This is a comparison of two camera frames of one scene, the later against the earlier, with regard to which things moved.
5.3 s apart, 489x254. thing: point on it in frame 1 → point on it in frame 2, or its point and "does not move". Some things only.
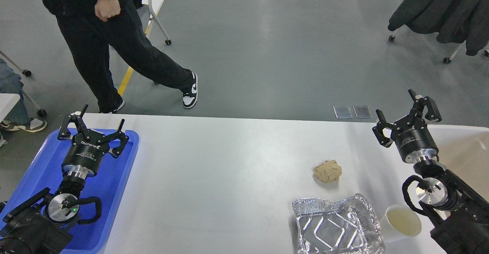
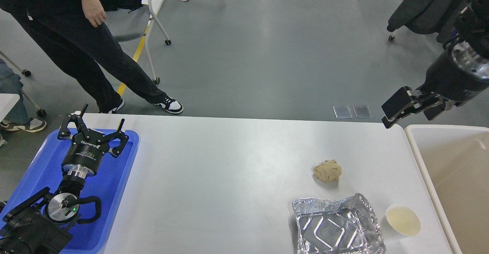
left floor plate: [343, 112] does not move
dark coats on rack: [457, 9] does not move
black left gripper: [84, 159] does not move
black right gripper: [413, 140] → [446, 78]
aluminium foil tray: [350, 226] does not move
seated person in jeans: [18, 118] does not move
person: [98, 13] → [57, 12]
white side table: [7, 101] does not move
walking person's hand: [106, 6] → [94, 12]
